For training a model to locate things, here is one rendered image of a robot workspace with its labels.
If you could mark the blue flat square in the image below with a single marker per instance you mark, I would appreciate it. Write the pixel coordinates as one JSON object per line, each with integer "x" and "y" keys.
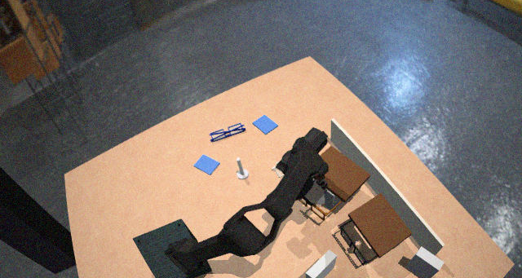
{"x": 265, "y": 124}
{"x": 206, "y": 164}

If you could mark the dark blue glasses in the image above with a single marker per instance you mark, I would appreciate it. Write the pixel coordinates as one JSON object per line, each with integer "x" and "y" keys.
{"x": 220, "y": 134}

